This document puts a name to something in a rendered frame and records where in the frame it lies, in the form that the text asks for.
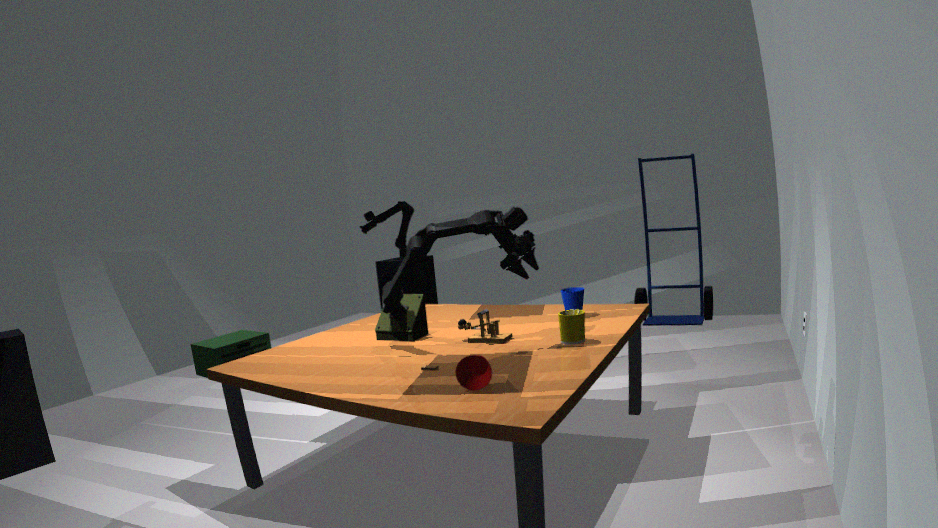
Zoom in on yellow mug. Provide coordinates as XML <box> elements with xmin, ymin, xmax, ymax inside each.
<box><xmin>558</xmin><ymin>310</ymin><xmax>585</xmax><ymax>345</ymax></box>

